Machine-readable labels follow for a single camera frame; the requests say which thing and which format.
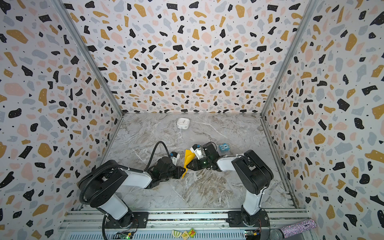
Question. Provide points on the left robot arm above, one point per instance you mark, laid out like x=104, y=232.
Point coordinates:
x=98, y=188

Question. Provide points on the colourful stickers on rail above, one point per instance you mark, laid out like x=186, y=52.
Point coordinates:
x=185, y=235

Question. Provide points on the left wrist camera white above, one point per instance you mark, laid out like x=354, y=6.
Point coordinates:
x=174, y=157

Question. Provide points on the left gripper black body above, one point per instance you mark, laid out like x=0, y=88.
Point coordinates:
x=169, y=174

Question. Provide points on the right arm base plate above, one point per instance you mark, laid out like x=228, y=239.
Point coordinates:
x=243, y=219

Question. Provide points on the yellow square paper sheet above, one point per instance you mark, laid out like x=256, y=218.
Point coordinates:
x=189, y=156

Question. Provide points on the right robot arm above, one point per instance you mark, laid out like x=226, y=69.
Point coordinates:
x=254, y=174

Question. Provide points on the aluminium rail frame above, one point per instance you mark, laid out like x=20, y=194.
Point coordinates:
x=210, y=224

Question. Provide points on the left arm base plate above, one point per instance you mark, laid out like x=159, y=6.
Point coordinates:
x=134, y=220

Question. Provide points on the blue owl toy block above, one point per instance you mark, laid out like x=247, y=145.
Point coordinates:
x=224, y=147

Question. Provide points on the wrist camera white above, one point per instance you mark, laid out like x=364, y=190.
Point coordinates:
x=174, y=157
x=198, y=151

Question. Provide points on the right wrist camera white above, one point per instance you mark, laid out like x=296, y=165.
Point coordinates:
x=198, y=151

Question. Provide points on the glitter microphone right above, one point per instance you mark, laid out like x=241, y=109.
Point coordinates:
x=292, y=230

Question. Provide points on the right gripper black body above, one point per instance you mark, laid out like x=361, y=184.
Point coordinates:
x=195, y=163

